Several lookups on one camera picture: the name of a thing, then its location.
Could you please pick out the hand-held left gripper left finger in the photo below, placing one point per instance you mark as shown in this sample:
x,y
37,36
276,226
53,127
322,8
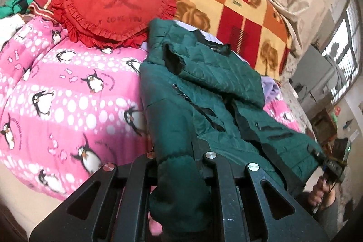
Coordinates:
x,y
93,202

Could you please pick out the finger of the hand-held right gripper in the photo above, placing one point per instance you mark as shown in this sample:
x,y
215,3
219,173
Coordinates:
x,y
316,155

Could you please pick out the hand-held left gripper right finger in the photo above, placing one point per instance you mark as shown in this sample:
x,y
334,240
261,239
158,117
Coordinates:
x,y
244,202

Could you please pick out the dark green quilted jacket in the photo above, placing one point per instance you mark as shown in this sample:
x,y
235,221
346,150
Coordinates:
x,y
215,83

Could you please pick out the person's right forearm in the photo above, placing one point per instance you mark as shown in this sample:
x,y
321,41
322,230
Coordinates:
x,y
333,215

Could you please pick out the person's right hand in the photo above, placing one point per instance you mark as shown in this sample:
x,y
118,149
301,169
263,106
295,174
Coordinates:
x,y
319,193

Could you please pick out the brown box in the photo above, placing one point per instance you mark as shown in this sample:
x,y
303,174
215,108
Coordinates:
x,y
324,125

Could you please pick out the white floral bed sheet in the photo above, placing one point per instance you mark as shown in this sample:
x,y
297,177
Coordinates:
x,y
289,89

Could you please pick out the lavender cloth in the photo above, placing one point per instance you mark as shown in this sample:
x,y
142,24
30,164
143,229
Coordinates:
x,y
270,89

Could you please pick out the grey cabinet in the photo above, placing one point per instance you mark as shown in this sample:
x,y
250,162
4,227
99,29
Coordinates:
x,y
312,72

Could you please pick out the side window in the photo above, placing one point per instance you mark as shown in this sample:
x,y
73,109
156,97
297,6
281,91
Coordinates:
x,y
346,55

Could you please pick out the pink penguin print blanket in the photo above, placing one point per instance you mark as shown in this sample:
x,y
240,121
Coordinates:
x,y
71,94

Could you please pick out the white cloth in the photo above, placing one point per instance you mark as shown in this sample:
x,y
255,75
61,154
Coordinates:
x,y
10,28

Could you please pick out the red heart-shaped frilled pillow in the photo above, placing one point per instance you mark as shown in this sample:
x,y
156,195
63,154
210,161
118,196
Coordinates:
x,y
113,3

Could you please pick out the green cloth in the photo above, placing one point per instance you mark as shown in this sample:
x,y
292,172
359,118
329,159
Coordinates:
x,y
19,1

